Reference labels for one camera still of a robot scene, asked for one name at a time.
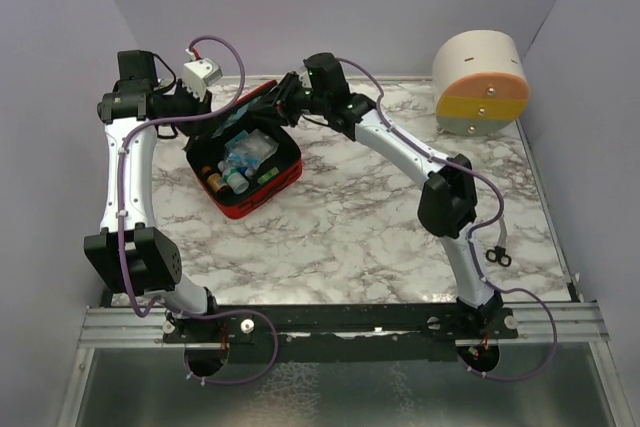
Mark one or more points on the clear bottle green label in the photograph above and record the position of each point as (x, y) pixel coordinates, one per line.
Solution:
(236, 181)

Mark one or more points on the white gauze clear bag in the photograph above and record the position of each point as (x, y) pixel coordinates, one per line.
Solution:
(260, 145)

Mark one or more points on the small green box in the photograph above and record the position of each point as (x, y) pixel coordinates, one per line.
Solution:
(266, 177)

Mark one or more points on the blue packets clear bag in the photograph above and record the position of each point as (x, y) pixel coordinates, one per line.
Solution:
(236, 155)

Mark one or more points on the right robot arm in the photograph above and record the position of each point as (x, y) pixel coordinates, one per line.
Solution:
(447, 207)

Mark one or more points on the round pastel drawer cabinet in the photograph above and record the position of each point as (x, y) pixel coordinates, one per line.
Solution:
(479, 83)

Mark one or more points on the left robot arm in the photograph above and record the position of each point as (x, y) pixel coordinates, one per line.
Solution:
(129, 253)

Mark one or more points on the black handled scissors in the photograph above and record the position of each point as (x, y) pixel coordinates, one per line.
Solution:
(498, 254)

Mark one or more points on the aluminium frame rail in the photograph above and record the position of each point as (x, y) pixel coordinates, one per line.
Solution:
(120, 328)

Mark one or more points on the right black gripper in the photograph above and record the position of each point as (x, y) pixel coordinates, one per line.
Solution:
(281, 103)

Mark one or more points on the blue yellow plaster pack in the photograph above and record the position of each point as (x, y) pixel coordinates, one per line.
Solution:
(236, 116)

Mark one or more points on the red black medicine case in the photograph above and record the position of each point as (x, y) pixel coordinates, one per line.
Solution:
(203, 150)

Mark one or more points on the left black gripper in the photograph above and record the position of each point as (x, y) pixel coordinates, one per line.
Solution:
(201, 104)

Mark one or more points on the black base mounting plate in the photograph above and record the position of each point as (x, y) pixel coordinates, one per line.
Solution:
(340, 333)

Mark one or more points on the brown bottle orange cap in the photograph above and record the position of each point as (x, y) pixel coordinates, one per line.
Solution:
(214, 180)

